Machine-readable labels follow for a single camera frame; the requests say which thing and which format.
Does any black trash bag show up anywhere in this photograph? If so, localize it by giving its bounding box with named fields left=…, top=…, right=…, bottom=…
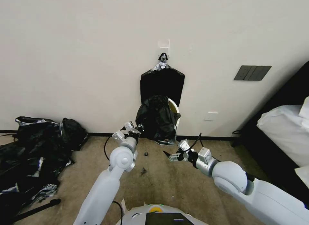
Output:
left=135, top=94, right=178, bottom=146
left=61, top=117, right=89, bottom=152

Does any cream round trash bin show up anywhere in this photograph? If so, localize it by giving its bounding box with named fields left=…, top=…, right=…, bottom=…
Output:
left=167, top=97, right=182, bottom=129

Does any hanging flat black bag stack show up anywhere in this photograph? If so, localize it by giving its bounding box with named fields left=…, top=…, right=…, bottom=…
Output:
left=140, top=66, right=186, bottom=107

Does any crumpled black trash bag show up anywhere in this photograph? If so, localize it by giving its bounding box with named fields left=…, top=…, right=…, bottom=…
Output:
left=61, top=117, right=89, bottom=152

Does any pile of black trash bags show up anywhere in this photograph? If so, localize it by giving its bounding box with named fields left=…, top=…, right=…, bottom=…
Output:
left=0, top=116, right=74, bottom=207

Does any black baseboard strip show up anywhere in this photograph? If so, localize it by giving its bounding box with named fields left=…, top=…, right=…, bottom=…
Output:
left=0, top=129, right=242, bottom=141

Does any white adhesive hook plate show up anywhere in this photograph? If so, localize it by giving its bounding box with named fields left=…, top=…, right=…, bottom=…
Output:
left=158, top=40, right=171, bottom=55

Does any white duvet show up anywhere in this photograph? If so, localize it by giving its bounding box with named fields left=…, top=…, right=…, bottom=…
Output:
left=256, top=103, right=309, bottom=168

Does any white bed sheet corner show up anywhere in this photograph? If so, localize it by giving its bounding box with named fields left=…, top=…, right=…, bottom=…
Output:
left=294, top=165, right=309, bottom=187

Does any black tripod leg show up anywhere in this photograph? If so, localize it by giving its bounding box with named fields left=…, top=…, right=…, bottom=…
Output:
left=9, top=198, right=61, bottom=223

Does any white pillow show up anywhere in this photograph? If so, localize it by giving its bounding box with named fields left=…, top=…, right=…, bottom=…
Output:
left=298, top=96, right=309, bottom=117

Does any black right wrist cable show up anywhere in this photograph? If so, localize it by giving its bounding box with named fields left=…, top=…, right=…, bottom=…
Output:
left=188, top=132, right=203, bottom=153

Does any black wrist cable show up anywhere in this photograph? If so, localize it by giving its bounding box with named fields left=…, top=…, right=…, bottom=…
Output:
left=188, top=132, right=203, bottom=153
left=103, top=134, right=117, bottom=161

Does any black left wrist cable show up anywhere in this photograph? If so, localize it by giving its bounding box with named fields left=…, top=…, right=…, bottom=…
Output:
left=103, top=134, right=117, bottom=161

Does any white wall outlet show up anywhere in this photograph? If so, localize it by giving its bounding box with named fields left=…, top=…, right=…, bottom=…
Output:
left=203, top=111, right=219, bottom=122

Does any black left elbow cable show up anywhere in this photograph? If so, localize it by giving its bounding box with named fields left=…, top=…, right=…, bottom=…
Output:
left=110, top=201, right=125, bottom=217

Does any dark grey wall switch panel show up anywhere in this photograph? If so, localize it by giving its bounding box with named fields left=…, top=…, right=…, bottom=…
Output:
left=233, top=65, right=272, bottom=82

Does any black bed frame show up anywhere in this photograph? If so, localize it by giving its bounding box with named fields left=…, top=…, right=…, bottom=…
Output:
left=231, top=61, right=309, bottom=204

